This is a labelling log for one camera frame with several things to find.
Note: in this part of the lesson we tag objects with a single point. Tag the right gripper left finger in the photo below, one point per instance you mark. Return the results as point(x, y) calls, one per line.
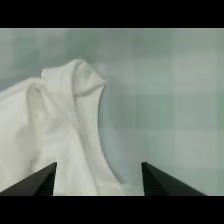
point(36, 183)

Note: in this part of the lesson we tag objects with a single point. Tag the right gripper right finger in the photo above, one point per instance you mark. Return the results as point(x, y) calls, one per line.
point(163, 183)

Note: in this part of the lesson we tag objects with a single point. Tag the white garment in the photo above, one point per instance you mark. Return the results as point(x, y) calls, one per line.
point(50, 126)

